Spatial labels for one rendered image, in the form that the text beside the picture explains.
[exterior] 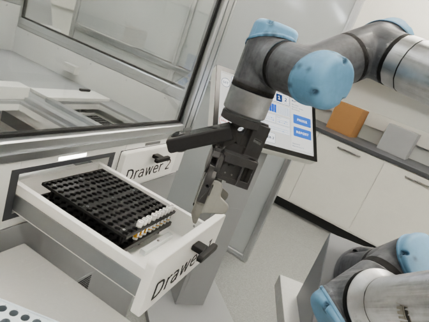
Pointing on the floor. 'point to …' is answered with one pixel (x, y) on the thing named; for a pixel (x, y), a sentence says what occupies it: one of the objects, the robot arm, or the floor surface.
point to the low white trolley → (49, 289)
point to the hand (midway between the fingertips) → (193, 210)
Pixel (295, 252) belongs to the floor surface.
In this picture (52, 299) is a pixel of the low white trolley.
